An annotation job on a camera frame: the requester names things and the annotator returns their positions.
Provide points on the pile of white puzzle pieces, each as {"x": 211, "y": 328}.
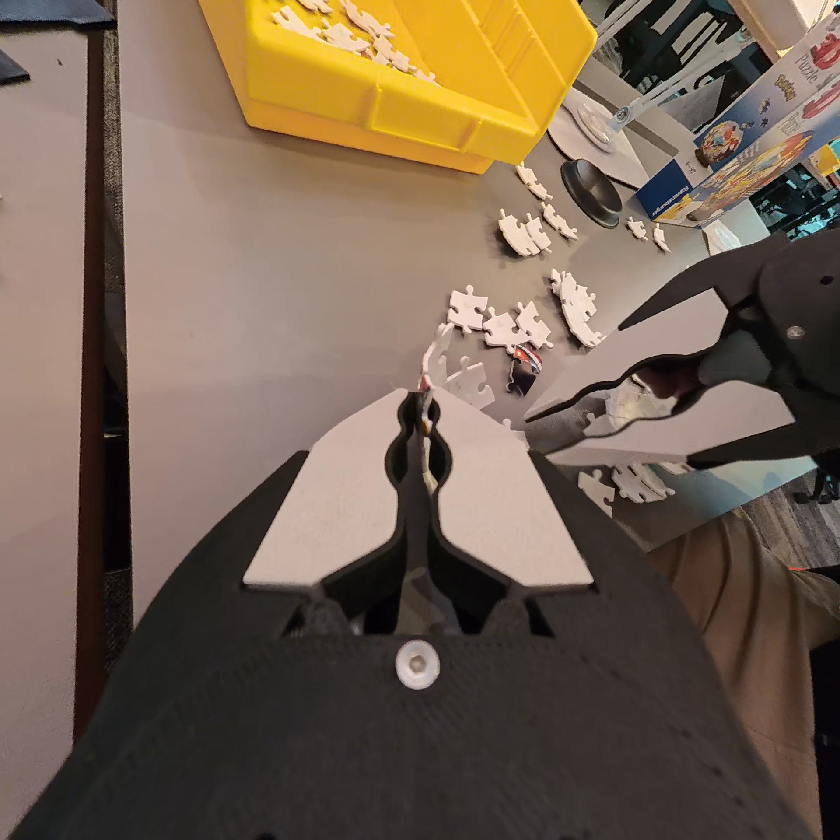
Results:
{"x": 348, "y": 36}
{"x": 633, "y": 482}

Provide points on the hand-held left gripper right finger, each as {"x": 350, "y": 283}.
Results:
{"x": 505, "y": 512}

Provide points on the curved assembled puzzle sheet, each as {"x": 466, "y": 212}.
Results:
{"x": 436, "y": 354}

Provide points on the single white puzzle piece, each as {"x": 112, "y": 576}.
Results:
{"x": 539, "y": 233}
{"x": 504, "y": 329}
{"x": 636, "y": 228}
{"x": 535, "y": 325}
{"x": 467, "y": 310}
{"x": 661, "y": 237}

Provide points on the joined white puzzle strip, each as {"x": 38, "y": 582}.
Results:
{"x": 533, "y": 182}
{"x": 558, "y": 222}

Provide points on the curved joined puzzle section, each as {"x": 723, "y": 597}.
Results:
{"x": 577, "y": 308}
{"x": 515, "y": 235}

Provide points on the person's khaki trousers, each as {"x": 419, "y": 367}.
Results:
{"x": 741, "y": 623}

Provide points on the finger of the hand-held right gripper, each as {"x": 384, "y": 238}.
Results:
{"x": 722, "y": 420}
{"x": 643, "y": 341}

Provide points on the light wooden table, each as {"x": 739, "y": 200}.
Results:
{"x": 787, "y": 26}

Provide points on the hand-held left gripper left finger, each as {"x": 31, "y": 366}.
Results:
{"x": 328, "y": 512}

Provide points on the dark printed puzzle piece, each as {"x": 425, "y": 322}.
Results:
{"x": 523, "y": 374}

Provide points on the black round stand base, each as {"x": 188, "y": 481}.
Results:
{"x": 590, "y": 193}

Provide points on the colourful puzzle box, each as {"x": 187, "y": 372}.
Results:
{"x": 754, "y": 151}

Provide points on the yellow plastic bin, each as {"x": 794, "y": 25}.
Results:
{"x": 426, "y": 111}

